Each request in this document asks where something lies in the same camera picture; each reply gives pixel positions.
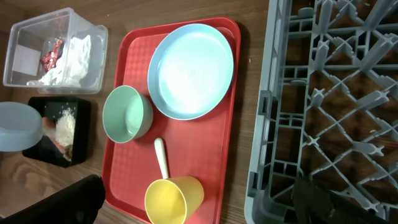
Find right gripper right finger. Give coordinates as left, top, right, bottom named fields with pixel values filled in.
left=293, top=177, right=388, bottom=224

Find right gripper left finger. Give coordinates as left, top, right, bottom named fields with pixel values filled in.
left=1, top=174, right=106, bottom=224

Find white rice pile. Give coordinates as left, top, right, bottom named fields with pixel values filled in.
left=55, top=108, right=76, bottom=147

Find yellow plastic cup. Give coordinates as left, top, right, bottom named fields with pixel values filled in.
left=144, top=177, right=204, bottom=224

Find blue bowl with rice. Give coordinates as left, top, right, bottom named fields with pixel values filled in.
left=1, top=101, right=43, bottom=152

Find green bowl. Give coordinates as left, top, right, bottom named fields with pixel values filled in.
left=103, top=85, right=154, bottom=143

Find white napkin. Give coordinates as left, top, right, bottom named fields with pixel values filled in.
left=27, top=35, right=91, bottom=87

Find red snack wrapper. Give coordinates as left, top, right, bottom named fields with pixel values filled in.
left=39, top=37, right=64, bottom=73

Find light blue plate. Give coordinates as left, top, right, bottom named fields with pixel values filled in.
left=147, top=24, right=234, bottom=120

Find orange carrot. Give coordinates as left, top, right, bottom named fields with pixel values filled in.
left=42, top=117, right=65, bottom=153

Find grey dishwasher rack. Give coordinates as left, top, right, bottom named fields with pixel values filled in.
left=244, top=0, right=397, bottom=223

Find black square bin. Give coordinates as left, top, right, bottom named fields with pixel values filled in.
left=22, top=96, right=91, bottom=167

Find white plastic spoon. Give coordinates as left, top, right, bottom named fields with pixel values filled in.
left=154, top=138, right=169, bottom=179

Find red plastic tray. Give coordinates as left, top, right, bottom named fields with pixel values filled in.
left=101, top=17, right=241, bottom=223

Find clear plastic bin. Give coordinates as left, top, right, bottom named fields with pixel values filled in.
left=3, top=7, right=108, bottom=95

